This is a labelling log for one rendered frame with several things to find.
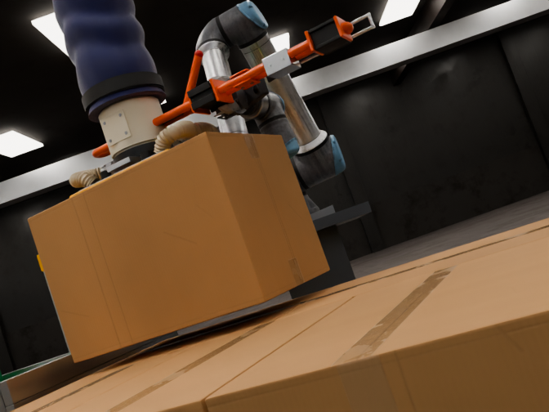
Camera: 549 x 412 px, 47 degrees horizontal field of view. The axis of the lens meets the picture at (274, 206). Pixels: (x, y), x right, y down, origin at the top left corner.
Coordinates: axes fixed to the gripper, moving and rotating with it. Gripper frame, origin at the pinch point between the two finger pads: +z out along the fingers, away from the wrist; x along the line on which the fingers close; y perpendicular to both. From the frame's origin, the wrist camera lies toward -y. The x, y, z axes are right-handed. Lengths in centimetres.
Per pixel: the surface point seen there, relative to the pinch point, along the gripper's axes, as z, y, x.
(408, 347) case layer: 80, -50, -58
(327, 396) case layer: 80, -40, -61
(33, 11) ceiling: -366, 355, 289
